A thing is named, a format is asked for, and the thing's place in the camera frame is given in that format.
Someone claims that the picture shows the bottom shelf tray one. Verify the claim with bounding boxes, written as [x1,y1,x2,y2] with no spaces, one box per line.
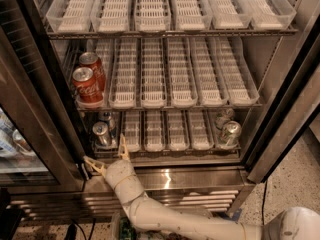
[94,112,118,150]

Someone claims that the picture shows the shelf tray two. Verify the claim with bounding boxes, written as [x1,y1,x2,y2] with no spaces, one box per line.
[121,111,141,152]
[90,0,131,33]
[109,38,137,109]

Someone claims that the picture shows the middle shelf tray six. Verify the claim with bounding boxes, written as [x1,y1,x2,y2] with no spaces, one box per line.
[213,37,259,106]

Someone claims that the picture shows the middle shelf tray four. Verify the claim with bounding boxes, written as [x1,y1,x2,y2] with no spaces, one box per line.
[166,38,198,108]

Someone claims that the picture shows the shelf tray six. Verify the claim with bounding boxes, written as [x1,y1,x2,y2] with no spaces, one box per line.
[213,37,259,106]
[209,109,238,150]
[240,0,296,30]

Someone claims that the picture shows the bottom shelf tray two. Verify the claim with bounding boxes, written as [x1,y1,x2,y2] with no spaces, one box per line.
[121,111,141,152]

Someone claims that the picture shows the top shelf tray one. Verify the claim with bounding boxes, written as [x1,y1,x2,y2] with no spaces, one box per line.
[46,0,94,33]

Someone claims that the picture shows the left glass fridge door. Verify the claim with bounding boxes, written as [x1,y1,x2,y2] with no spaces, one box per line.
[0,0,85,194]

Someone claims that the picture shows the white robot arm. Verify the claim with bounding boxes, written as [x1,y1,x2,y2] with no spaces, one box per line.
[84,137,320,240]

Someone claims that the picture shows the black cables at floor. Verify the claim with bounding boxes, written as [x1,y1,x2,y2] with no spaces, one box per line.
[64,218,98,240]

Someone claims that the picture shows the front coca-cola can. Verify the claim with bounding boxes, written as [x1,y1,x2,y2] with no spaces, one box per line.
[72,67,103,103]

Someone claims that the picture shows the blue tape cross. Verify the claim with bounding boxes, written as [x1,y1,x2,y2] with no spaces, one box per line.
[229,208,242,222]

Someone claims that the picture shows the shelf tray four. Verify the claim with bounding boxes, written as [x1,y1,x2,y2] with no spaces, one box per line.
[166,38,198,108]
[171,0,213,31]
[167,111,189,151]

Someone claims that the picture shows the middle shelf tray two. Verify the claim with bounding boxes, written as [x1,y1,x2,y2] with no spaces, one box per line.
[109,38,137,109]

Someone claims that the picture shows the top shelf tray five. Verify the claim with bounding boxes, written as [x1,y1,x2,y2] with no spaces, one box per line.
[208,0,252,29]

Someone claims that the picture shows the coca-cola can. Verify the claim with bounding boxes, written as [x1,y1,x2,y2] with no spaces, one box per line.
[72,67,103,103]
[79,52,106,91]

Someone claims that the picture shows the bottom shelf tray three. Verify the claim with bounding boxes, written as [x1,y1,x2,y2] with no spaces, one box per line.
[144,111,165,152]

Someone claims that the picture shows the shelf tray five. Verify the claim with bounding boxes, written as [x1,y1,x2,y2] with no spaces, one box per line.
[208,0,252,29]
[187,110,214,150]
[190,38,228,107]

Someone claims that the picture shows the middle shelf tray three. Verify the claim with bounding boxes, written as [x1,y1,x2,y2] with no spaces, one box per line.
[141,38,167,108]

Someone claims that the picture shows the middle shelf tray one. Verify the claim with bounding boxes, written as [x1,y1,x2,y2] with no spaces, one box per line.
[76,39,113,109]

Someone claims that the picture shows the top shelf tray two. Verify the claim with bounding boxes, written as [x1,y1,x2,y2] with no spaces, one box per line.
[90,0,131,33]

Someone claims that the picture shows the bottom shelf tray four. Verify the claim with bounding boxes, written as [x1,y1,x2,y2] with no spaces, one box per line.
[167,111,189,151]

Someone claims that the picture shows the top shelf tray four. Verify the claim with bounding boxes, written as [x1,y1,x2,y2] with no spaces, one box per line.
[171,0,213,31]

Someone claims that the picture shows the green soda can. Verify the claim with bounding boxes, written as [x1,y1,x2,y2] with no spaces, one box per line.
[218,121,242,148]
[214,108,235,130]

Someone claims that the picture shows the shelf tray one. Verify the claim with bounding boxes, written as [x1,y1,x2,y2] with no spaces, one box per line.
[76,39,113,109]
[94,112,118,150]
[46,0,94,33]

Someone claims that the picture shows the top shelf tray three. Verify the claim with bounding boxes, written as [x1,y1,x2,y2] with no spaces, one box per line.
[134,0,171,32]

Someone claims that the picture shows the shelf tray three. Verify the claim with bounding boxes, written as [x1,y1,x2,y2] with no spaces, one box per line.
[141,38,167,108]
[144,111,165,152]
[134,0,171,32]

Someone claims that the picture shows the stainless steel fridge body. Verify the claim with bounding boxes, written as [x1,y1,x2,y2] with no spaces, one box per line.
[12,0,320,221]

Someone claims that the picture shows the rear coca-cola can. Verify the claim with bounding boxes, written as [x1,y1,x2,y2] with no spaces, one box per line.
[79,52,106,91]

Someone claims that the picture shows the green can in bin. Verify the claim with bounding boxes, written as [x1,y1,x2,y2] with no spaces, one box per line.
[119,217,136,240]

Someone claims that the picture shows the middle shelf tray five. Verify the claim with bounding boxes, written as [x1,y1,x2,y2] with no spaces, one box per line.
[190,38,228,107]

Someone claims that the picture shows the redbull can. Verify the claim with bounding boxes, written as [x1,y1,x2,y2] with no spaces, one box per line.
[98,111,117,138]
[92,121,112,146]

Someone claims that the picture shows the right fridge door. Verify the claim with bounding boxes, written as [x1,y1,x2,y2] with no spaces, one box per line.
[247,15,320,184]

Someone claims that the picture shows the bottom shelf tray five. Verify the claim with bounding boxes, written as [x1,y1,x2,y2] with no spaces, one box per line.
[187,110,214,150]

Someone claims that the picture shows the rear green soda can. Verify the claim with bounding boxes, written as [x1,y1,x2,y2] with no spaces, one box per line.
[214,108,235,130]

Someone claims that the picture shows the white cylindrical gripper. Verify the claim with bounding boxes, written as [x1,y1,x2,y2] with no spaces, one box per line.
[83,134,144,204]

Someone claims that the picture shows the front green soda can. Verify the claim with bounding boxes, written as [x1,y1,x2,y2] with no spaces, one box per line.
[218,121,242,148]

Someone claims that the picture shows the top shelf tray six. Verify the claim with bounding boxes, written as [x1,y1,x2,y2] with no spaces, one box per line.
[240,0,296,30]

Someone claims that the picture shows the bottom shelf tray six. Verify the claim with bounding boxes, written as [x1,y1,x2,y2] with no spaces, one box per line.
[209,109,238,150]

